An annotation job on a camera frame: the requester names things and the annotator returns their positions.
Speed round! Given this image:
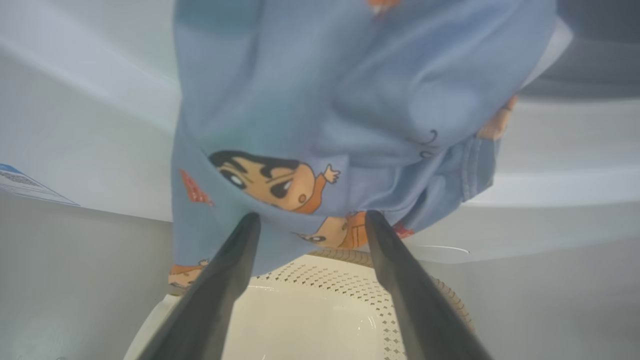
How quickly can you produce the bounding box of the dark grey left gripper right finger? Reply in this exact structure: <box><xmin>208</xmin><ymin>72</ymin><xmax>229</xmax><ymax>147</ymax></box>
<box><xmin>364</xmin><ymin>209</ymin><xmax>494</xmax><ymax>360</ymax></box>

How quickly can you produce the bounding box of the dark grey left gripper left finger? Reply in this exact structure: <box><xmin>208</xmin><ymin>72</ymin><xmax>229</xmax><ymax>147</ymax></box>
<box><xmin>137</xmin><ymin>212</ymin><xmax>262</xmax><ymax>360</ymax></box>

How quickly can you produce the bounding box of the blue cartoon print garment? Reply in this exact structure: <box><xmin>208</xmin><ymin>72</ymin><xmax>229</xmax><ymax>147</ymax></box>
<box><xmin>169</xmin><ymin>0</ymin><xmax>559</xmax><ymax>297</ymax></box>

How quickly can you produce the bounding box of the white front-load washing machine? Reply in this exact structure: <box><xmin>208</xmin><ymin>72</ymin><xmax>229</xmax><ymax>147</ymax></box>
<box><xmin>0</xmin><ymin>0</ymin><xmax>640</xmax><ymax>265</ymax></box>

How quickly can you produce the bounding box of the cream perforated laundry basket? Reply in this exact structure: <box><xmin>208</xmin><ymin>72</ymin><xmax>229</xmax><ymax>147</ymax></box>
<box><xmin>123</xmin><ymin>248</ymin><xmax>477</xmax><ymax>360</ymax></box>

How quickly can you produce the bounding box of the blue energy label sticker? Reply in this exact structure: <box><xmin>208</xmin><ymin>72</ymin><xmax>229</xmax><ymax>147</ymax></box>
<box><xmin>0</xmin><ymin>163</ymin><xmax>81</xmax><ymax>207</ymax></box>

